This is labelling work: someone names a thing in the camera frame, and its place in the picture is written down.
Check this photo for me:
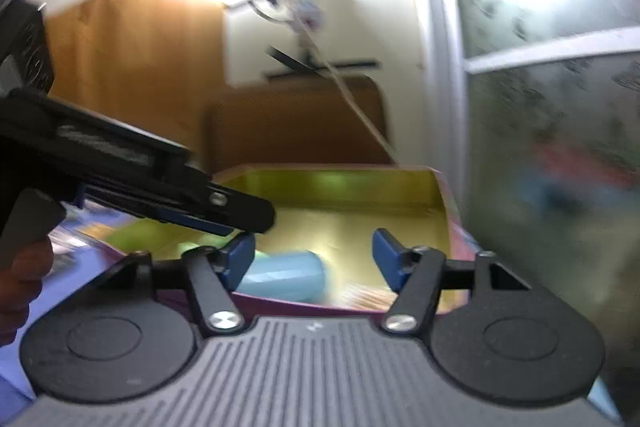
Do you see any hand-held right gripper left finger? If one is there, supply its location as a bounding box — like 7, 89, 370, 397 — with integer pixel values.
97, 232, 257, 338

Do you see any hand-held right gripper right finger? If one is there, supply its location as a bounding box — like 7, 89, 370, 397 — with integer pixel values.
371, 229, 532, 338

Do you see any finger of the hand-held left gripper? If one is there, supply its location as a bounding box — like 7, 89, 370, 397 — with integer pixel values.
165, 181, 277, 238

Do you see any pink biscuit tin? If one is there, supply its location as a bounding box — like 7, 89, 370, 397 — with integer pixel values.
100, 163, 485, 317

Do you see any light blue soft object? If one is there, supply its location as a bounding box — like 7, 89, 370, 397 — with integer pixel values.
234, 250, 329, 306

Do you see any person's left hand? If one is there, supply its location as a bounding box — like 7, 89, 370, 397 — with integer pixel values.
0, 238, 55, 349

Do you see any brown chair back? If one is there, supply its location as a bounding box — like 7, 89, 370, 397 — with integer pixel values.
202, 76, 397, 176

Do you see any frosted glass sliding door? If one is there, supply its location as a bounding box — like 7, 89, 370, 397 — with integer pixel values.
421, 0, 640, 424

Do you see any blue printed tablecloth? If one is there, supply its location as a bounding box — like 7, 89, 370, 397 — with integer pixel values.
0, 199, 147, 414

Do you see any wood grain wall panel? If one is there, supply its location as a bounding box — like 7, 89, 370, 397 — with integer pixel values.
42, 0, 229, 170

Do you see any white cable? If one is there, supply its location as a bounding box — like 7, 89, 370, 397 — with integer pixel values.
295, 19, 401, 165

